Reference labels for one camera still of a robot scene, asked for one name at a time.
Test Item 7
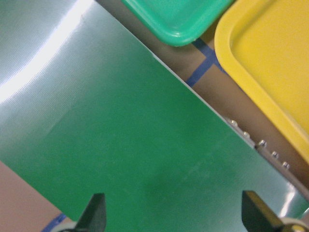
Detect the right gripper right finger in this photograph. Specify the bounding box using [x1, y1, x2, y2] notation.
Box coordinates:
[241, 190, 309, 232]

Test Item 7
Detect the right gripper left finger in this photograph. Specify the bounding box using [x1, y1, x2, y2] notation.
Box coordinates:
[58, 193, 106, 232]

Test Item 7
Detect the green conveyor belt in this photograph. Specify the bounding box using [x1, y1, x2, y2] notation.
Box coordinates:
[0, 0, 309, 232]

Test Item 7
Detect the yellow plastic tray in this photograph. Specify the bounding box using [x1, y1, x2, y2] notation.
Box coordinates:
[214, 0, 309, 160]

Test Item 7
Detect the green plastic tray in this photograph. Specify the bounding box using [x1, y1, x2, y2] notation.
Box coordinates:
[122, 0, 233, 46]

